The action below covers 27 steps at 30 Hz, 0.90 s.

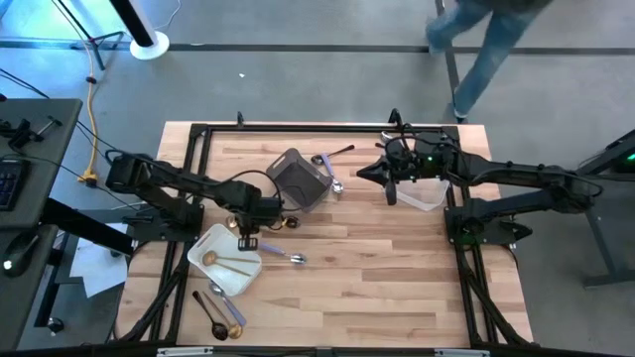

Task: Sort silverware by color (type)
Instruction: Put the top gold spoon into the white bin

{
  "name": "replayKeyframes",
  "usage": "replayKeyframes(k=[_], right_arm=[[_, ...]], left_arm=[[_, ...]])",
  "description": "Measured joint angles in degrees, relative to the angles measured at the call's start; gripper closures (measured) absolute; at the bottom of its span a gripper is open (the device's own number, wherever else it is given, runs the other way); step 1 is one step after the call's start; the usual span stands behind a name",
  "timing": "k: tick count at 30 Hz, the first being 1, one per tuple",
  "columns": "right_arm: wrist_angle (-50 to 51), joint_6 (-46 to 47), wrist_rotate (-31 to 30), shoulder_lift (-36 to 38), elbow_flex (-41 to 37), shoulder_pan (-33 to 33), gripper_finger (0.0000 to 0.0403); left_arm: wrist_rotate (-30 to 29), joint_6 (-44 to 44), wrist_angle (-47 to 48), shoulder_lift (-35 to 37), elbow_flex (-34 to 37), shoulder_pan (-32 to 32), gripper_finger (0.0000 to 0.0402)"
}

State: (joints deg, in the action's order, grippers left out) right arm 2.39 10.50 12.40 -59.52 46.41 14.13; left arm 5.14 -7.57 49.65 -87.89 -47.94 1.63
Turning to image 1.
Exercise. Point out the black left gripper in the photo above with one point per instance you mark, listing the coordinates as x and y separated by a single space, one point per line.
253 208

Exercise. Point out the black computer green lights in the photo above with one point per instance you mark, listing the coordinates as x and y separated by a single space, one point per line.
627 161

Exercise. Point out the dark grey desk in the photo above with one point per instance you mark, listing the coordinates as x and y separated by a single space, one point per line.
20 307

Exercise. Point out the black keyboard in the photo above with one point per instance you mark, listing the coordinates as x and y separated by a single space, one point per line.
10 183

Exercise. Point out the black table clamp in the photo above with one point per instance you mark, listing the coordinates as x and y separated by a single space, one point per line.
240 119
395 118

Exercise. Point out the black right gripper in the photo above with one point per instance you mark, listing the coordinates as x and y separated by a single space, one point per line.
426 168

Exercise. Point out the black computer mouse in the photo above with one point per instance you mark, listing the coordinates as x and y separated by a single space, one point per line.
17 255

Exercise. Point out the black pole white round base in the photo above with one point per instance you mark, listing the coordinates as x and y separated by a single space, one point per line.
149 48

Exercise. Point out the black crossbar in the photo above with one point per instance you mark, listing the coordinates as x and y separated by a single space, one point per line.
317 353

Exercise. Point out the black caster wheel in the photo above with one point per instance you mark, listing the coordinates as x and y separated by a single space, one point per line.
55 325

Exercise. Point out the grey plastic bin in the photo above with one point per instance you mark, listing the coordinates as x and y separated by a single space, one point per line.
297 181

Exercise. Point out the clear plastic bin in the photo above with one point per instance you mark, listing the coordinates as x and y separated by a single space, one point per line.
426 196

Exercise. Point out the black desk beam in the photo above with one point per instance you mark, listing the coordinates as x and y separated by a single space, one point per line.
84 225

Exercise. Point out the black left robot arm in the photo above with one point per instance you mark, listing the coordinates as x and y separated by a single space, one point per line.
173 178

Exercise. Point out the white plastic bin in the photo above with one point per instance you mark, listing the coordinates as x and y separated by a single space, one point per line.
223 243

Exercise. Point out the gold spoon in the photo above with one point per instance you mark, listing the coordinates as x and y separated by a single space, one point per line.
233 269
234 331
210 258
231 222

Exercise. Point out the white paper sheets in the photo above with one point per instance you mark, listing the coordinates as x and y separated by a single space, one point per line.
94 270

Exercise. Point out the person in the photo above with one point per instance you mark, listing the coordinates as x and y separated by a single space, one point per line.
491 44

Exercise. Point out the black tripod stand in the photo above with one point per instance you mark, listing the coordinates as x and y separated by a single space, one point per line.
92 40

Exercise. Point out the silver metal bracket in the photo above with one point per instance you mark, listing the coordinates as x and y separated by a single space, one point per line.
183 352
461 353

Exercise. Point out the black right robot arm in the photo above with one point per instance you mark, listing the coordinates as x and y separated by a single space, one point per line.
521 176

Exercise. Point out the grey side table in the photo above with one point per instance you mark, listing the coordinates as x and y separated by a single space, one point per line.
602 243

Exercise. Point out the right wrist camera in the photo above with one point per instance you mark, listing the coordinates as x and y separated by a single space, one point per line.
408 163

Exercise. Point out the black clamp tool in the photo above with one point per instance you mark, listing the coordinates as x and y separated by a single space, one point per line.
22 134

